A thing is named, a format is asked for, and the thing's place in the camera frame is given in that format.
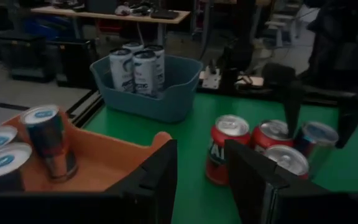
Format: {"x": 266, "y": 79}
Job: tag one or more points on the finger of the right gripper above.
{"x": 291, "y": 102}
{"x": 350, "y": 124}

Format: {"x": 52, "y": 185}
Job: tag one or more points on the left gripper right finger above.
{"x": 259, "y": 193}

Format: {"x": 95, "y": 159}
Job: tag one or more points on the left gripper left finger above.
{"x": 154, "y": 186}

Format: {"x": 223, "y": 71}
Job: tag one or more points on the red Fanta can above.
{"x": 269, "y": 137}
{"x": 232, "y": 126}

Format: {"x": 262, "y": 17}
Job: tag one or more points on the orange plastic bin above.
{"x": 98, "y": 161}

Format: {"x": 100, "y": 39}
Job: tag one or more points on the blue plastic bin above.
{"x": 154, "y": 107}

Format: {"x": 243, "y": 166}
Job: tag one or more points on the white can black top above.
{"x": 145, "y": 74}
{"x": 132, "y": 46}
{"x": 121, "y": 70}
{"x": 159, "y": 62}

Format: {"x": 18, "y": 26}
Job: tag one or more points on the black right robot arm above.
{"x": 235, "y": 62}

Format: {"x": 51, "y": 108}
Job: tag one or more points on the green table mat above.
{"x": 191, "y": 140}

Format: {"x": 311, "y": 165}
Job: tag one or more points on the black floor case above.
{"x": 76, "y": 62}
{"x": 26, "y": 53}

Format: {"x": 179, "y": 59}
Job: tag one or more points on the wooden workbench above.
{"x": 110, "y": 15}

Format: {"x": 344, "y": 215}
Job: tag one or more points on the white mounting bracket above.
{"x": 211, "y": 77}

